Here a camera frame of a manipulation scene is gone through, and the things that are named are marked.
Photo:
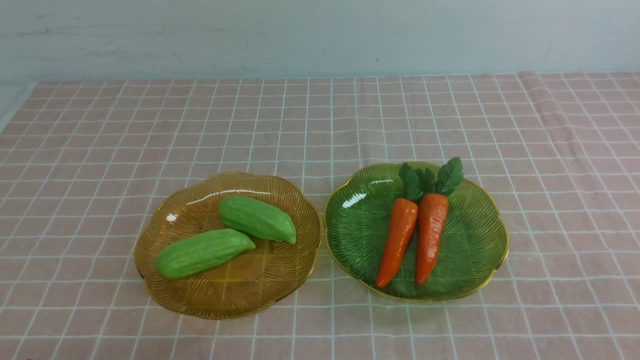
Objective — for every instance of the green bitter gourd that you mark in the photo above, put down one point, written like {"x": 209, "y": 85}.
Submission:
{"x": 201, "y": 252}
{"x": 258, "y": 219}

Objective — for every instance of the orange toy carrot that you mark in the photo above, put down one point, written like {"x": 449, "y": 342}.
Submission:
{"x": 433, "y": 209}
{"x": 403, "y": 218}

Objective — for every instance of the amber glass plate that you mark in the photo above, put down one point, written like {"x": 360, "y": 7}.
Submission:
{"x": 247, "y": 284}

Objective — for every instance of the green glass plate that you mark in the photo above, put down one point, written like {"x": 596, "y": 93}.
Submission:
{"x": 474, "y": 242}

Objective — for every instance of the pink checkered tablecloth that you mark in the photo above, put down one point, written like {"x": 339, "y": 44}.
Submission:
{"x": 85, "y": 164}

